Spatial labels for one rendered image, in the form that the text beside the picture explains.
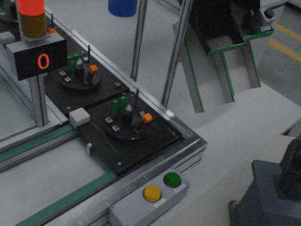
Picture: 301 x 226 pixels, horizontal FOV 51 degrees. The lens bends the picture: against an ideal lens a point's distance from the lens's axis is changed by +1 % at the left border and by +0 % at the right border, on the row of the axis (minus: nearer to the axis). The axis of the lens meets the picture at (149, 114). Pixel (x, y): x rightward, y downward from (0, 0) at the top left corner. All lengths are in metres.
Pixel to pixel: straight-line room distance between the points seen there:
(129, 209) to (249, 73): 0.66
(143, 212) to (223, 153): 0.42
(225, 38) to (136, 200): 0.51
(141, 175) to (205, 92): 0.35
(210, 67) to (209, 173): 0.34
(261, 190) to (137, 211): 0.29
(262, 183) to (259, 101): 0.63
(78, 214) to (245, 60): 0.76
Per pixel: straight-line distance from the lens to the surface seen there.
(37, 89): 0.85
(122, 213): 0.76
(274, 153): 1.16
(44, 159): 0.91
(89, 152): 0.88
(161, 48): 1.51
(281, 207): 0.76
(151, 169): 0.84
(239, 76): 1.14
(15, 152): 0.90
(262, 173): 0.79
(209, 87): 1.02
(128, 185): 0.81
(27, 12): 0.69
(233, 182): 1.01
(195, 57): 1.01
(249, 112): 1.27
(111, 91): 1.03
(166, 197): 0.79
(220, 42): 0.93
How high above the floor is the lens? 1.62
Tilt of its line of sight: 42 degrees down
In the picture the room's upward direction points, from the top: 11 degrees clockwise
